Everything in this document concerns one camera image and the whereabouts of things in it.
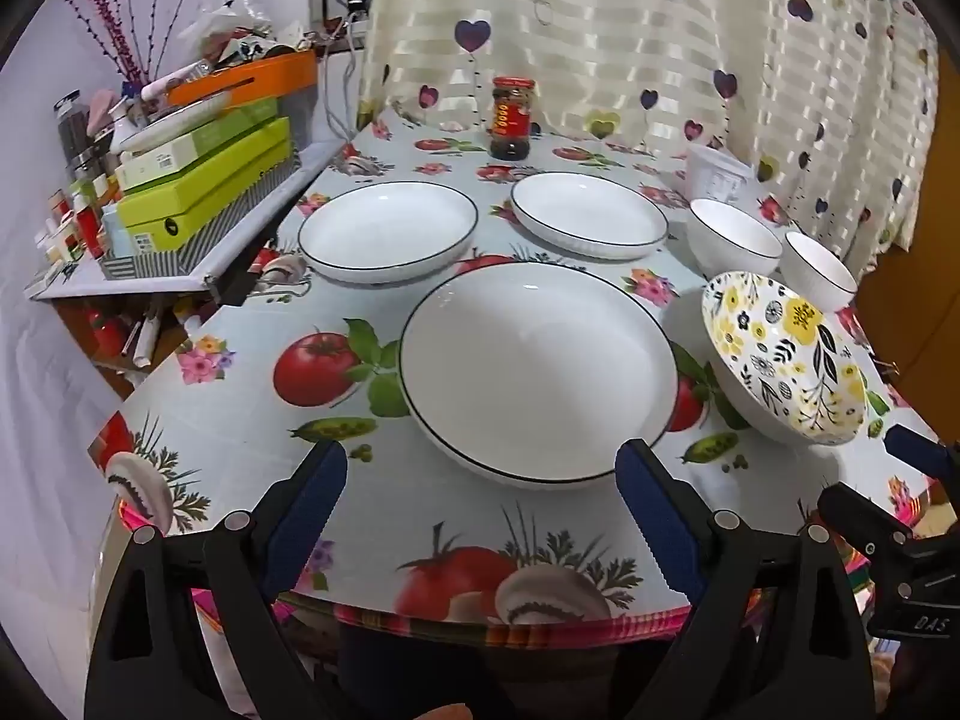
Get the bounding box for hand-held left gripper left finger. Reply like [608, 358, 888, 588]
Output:
[84, 439, 350, 720]

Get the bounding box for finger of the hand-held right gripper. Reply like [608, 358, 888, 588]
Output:
[883, 424, 960, 500]
[816, 481, 960, 640]

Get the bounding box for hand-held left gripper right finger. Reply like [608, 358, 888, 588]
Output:
[615, 439, 878, 720]

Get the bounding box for yellow floral plate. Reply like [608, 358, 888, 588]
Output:
[701, 270, 871, 447]

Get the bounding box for white plate with black rim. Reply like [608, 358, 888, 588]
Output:
[298, 180, 479, 286]
[397, 261, 680, 492]
[510, 171, 670, 262]

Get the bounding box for white ribbed bowl black rim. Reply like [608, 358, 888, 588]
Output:
[686, 197, 785, 278]
[780, 230, 858, 308]

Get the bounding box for vegetable print tablecloth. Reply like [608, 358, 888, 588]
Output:
[86, 105, 938, 627]

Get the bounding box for wooden cabinet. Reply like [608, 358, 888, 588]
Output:
[855, 37, 960, 451]

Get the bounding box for pink striped cloth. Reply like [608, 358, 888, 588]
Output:
[112, 495, 960, 650]

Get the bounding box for white tube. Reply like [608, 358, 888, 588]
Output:
[131, 315, 162, 372]

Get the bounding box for red container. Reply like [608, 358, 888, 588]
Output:
[90, 311, 132, 361]

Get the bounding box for white shelf board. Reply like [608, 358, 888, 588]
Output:
[22, 139, 353, 301]

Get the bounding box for striped box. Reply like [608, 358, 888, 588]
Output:
[101, 150, 301, 280]

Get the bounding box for white plastic tub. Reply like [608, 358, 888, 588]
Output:
[682, 144, 755, 203]

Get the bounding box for lime green box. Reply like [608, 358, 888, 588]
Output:
[116, 118, 293, 252]

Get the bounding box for row of small bottles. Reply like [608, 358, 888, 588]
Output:
[34, 165, 121, 271]

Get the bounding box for pale green flat box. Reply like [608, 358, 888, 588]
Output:
[112, 97, 280, 192]

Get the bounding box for red-label sauce jar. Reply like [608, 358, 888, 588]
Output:
[489, 76, 536, 160]

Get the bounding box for white spray bottle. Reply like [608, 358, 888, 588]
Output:
[109, 86, 151, 155]

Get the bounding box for orange box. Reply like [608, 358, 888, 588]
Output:
[166, 49, 320, 110]

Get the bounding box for dark glass jar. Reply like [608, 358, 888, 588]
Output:
[54, 90, 95, 166]

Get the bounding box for cream curtain with hearts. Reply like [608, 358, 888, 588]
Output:
[356, 0, 942, 278]

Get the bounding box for crumpled plastic bags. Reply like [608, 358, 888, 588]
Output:
[176, 0, 316, 65]

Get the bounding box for red decorative branches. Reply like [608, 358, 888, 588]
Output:
[56, 0, 218, 87]

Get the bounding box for white cable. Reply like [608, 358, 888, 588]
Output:
[322, 11, 361, 143]

